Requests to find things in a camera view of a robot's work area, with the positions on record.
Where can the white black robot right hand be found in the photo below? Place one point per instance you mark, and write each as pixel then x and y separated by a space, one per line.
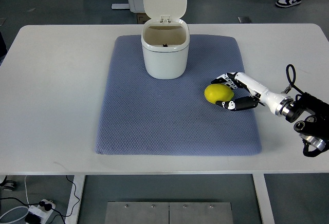
pixel 278 104

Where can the yellow lemon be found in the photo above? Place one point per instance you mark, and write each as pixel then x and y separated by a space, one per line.
pixel 218 92

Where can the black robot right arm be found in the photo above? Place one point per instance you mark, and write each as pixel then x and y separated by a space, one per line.
pixel 309 116

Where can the white trash bin with lid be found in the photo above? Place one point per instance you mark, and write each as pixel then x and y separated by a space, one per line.
pixel 165 38

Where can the white right table leg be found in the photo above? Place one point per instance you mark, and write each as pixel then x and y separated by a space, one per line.
pixel 263 198

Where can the white table leg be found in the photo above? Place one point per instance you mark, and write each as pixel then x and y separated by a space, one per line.
pixel 75 199
pixel 263 198

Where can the black white sneaker near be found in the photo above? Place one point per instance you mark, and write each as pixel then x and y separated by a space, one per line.
pixel 287 3

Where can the blue textured mat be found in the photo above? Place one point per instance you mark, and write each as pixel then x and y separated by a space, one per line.
pixel 141 115

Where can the cardboard box behind bin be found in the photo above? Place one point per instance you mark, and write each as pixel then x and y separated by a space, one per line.
pixel 142 18

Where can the metal floor plate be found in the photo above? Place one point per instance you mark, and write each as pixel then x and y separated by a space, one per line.
pixel 169 212

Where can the white left table leg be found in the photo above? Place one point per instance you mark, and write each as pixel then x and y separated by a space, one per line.
pixel 75 199

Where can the white power strip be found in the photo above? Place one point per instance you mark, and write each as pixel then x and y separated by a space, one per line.
pixel 40 213

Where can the person in black trousers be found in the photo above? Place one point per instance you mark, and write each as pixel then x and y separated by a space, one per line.
pixel 3 48

